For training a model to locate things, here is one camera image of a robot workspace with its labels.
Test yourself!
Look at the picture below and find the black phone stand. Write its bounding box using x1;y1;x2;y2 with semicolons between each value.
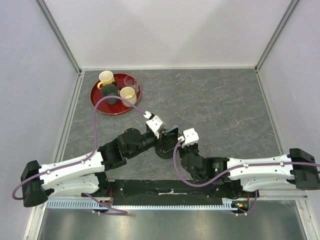
155;135;178;160

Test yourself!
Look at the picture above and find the black smartphone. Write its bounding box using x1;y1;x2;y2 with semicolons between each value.
164;125;179;135

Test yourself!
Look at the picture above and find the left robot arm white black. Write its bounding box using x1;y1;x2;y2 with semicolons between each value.
20;126;179;208

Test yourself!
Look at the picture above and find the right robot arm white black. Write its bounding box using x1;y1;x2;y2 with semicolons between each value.
178;144;320;199

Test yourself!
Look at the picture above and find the cream textured cup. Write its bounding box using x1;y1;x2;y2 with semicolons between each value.
119;86;137;104

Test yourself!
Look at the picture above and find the clear glass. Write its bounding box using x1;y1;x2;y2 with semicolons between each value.
123;75;139;93

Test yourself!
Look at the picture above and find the dark green cup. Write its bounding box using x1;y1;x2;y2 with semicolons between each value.
101;84;119;105

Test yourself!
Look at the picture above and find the yellow mug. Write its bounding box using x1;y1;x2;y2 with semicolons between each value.
97;70;115;90

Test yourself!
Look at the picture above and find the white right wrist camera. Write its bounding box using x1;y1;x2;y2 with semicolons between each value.
177;128;199;148

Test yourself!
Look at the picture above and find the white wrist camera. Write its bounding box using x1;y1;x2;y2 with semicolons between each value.
177;128;199;148
143;111;165;139

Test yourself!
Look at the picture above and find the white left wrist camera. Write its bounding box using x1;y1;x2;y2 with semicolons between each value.
143;111;165;139

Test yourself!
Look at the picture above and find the grey slotted cable duct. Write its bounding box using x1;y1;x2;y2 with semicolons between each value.
46;198;249;211

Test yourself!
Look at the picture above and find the aluminium corner post right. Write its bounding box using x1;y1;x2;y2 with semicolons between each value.
254;0;300;74

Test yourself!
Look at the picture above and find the aluminium corner post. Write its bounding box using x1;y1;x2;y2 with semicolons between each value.
34;0;83;73
254;0;300;74

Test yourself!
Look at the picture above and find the aluminium corner post left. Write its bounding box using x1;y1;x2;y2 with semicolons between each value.
34;0;83;73

